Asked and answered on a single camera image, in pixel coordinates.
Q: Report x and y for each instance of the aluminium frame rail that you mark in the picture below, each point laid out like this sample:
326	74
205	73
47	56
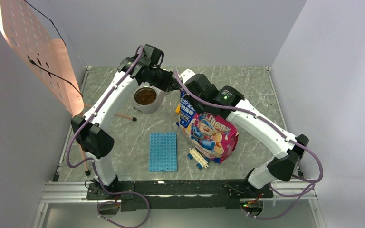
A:
65	201

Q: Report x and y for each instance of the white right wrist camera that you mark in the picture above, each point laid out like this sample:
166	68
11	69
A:
186	75

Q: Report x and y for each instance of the pink pet food bag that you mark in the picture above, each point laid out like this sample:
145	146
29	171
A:
214	137

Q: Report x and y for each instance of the yellow plastic scoop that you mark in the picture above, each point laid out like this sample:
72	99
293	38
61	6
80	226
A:
177	110

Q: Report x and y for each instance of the near steel bowl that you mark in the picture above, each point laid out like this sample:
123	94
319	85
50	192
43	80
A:
145	96

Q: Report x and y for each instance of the beige toy car blue wheels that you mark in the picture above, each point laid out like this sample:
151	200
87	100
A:
201	161

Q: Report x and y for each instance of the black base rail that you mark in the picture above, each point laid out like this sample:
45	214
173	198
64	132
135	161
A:
186	194

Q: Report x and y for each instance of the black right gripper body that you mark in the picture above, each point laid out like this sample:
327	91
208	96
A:
196	103

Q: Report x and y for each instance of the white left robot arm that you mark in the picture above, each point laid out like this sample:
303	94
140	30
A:
90	128

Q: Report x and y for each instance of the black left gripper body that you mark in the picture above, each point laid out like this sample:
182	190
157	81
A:
162	79

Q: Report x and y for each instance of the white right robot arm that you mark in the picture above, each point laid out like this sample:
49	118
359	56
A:
286	148

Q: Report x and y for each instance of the pink perforated stand board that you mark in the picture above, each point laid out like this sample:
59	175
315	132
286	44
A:
46	57

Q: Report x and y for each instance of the blue studded building baseplate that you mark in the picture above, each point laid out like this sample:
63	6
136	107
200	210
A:
162	152

